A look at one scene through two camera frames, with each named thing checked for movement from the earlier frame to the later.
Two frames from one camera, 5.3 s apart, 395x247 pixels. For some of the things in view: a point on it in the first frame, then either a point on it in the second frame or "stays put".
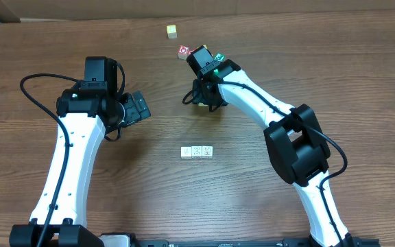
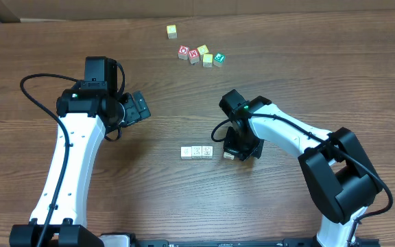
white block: x=196 y=151 stays put
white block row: x=207 y=151 stays put
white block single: x=186 y=152 stays put
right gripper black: x=199 y=95 to x=231 y=145
